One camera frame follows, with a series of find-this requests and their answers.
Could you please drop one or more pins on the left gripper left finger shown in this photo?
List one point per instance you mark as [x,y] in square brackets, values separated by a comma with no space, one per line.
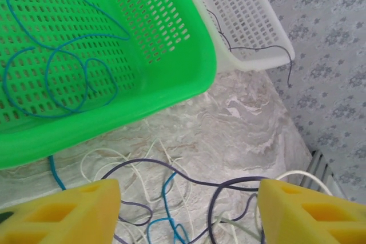
[100,198]

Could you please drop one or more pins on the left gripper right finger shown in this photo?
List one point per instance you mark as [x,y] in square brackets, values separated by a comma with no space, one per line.
[274,198]

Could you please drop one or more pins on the green perforated plastic basket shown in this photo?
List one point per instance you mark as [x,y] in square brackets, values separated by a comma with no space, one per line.
[171,84]

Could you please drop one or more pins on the white perforated plastic basket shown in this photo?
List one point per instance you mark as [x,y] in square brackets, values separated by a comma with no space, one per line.
[257,64]

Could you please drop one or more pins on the aluminium table side rail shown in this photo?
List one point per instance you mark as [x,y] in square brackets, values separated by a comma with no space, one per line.
[317,167]

